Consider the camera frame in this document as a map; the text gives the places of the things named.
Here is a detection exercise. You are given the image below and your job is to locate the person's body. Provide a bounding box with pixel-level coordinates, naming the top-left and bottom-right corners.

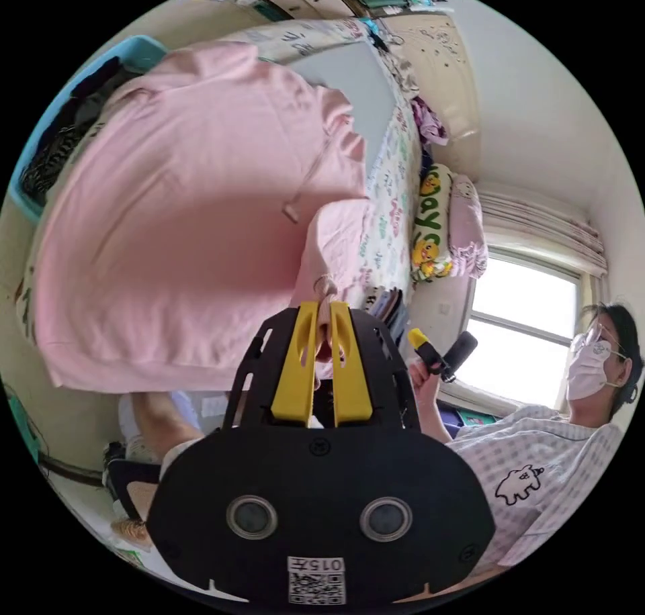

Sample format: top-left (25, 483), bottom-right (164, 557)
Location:
top-left (118, 301), bottom-right (645, 578)

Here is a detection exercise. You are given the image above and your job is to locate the pink pillow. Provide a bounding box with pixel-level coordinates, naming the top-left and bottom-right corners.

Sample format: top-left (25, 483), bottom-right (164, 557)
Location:
top-left (447, 173), bottom-right (488, 279)

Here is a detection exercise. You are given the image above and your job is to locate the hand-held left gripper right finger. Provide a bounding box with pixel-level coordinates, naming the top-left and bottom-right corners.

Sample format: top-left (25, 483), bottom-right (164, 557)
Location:
top-left (329, 301), bottom-right (374, 428)

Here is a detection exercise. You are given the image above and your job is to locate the purple garment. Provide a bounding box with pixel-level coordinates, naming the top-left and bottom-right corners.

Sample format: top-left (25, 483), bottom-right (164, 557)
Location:
top-left (410, 95), bottom-right (449, 146)

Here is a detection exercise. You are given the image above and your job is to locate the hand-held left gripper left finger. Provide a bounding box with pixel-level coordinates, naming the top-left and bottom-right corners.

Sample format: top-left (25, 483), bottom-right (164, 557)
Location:
top-left (271, 301), bottom-right (321, 428)

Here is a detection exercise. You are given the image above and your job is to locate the pile of clothes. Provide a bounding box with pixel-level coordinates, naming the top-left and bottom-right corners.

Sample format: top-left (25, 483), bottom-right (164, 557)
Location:
top-left (365, 286), bottom-right (410, 346)

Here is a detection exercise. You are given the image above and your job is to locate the striped curtain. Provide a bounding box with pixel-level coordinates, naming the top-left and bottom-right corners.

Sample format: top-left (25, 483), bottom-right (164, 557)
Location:
top-left (476, 181), bottom-right (608, 277)

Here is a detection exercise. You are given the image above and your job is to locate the black chair with wooden seat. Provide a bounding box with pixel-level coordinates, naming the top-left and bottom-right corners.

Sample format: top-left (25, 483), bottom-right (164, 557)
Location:
top-left (102, 442), bottom-right (163, 525)

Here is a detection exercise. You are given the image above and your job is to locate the blue basket with dark clothes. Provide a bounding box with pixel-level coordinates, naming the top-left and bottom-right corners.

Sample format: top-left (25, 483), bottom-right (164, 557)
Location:
top-left (7, 34), bottom-right (168, 224)

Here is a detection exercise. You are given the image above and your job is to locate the pink long sleeve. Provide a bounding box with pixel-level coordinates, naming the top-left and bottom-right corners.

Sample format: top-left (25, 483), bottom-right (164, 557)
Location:
top-left (32, 40), bottom-right (373, 395)

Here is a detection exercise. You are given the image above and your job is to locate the bed with printed sheet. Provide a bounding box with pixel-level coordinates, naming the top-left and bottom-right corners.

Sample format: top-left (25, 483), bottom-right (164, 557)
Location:
top-left (221, 16), bottom-right (480, 319)

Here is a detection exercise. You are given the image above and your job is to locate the window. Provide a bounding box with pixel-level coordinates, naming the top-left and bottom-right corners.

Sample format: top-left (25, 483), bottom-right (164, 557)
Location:
top-left (443, 246), bottom-right (588, 414)

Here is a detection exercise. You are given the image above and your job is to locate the yellow green printed pillow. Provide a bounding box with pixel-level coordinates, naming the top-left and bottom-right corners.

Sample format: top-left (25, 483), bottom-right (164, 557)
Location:
top-left (409, 163), bottom-right (456, 285)

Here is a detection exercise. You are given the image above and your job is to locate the person's right forearm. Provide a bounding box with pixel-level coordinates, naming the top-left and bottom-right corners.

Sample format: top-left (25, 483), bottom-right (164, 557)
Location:
top-left (418, 397), bottom-right (456, 446)

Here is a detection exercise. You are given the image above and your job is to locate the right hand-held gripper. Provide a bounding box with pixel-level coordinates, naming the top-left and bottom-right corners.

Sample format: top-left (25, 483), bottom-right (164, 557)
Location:
top-left (406, 328), bottom-right (458, 384)

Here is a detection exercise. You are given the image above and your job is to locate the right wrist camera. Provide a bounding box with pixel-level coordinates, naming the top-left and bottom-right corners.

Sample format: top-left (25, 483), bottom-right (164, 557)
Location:
top-left (442, 330), bottom-right (478, 383)

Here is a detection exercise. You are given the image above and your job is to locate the person's right hand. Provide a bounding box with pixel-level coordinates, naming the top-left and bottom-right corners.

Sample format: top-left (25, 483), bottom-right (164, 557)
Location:
top-left (408, 359), bottom-right (445, 406)

